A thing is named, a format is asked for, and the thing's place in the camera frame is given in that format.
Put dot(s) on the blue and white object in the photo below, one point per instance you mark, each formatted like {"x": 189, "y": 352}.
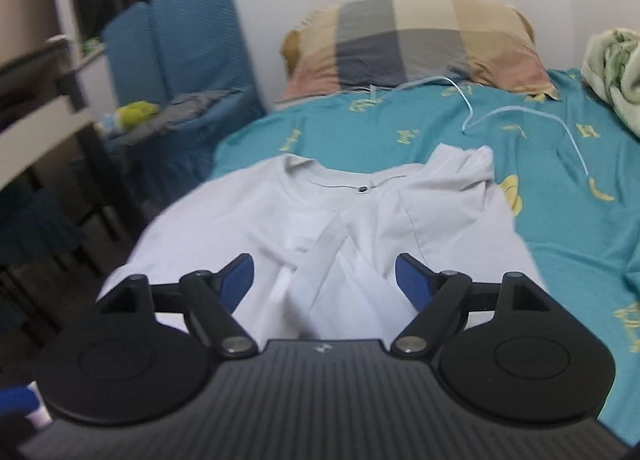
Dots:
{"x": 22, "y": 400}

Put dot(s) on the grey cloth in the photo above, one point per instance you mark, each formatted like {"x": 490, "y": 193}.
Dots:
{"x": 187, "y": 110}

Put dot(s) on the blue covered chair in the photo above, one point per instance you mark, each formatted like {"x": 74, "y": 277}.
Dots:
{"x": 185, "y": 65}

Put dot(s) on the green floral blanket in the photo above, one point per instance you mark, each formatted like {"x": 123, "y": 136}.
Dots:
{"x": 617, "y": 72}

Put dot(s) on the white t-shirt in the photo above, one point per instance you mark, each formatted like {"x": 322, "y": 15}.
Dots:
{"x": 345, "y": 220}

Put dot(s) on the teal printed bed sheet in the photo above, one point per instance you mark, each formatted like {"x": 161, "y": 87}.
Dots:
{"x": 560, "y": 180}

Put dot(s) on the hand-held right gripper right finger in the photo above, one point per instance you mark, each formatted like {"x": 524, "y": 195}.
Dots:
{"x": 409, "y": 274}

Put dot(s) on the wooden shelf unit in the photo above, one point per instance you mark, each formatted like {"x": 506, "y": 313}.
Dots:
{"x": 35, "y": 80}

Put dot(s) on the checked pillow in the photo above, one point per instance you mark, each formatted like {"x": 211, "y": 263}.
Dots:
{"x": 415, "y": 42}

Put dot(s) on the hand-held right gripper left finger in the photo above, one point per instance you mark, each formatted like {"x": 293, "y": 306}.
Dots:
{"x": 241, "y": 274}

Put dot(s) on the yellow-green plush toy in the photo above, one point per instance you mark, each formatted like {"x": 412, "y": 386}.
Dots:
{"x": 132, "y": 114}

